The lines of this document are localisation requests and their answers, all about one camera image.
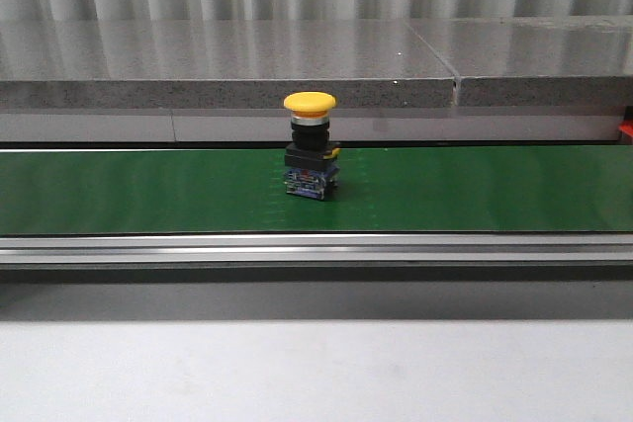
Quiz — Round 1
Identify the grey stone slab left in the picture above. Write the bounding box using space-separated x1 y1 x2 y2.
1 20 453 110

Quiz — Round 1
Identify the red plastic tray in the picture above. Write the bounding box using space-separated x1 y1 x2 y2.
618 120 633 145

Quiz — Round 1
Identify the grey stone slab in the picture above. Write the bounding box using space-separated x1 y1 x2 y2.
1 20 453 110
408 19 632 111

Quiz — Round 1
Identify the grey stone slab right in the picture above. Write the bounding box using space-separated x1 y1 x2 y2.
408 19 632 111

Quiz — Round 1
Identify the yellow mushroom push button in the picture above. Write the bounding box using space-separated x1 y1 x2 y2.
283 91 340 201

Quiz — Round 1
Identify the aluminium conveyor side rail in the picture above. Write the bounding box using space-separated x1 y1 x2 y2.
1 233 632 271

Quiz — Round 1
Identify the green conveyor belt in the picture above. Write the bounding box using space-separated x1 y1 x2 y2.
1 145 632 235

